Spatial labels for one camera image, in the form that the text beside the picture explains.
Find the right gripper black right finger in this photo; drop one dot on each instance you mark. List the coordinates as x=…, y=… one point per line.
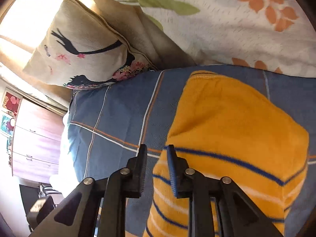
x=216, y=206

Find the white leaf print pillow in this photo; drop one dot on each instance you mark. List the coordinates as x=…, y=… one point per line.
x=272, y=35

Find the red floral wall picture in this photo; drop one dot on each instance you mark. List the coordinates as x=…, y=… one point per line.
x=10, y=104

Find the teal wall picture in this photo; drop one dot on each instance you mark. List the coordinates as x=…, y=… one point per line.
x=7, y=125

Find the blue plaid bed cover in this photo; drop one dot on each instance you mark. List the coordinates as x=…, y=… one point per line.
x=106, y=127

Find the yellow striped knit sweater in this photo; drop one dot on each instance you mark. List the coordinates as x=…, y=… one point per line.
x=224, y=127

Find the brown wooden dresser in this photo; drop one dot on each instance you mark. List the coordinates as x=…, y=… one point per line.
x=36, y=143

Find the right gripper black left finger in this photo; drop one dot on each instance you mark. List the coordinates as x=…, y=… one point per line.
x=97, y=207

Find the white cushion with dancer print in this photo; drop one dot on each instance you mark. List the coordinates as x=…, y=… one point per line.
x=81, y=51

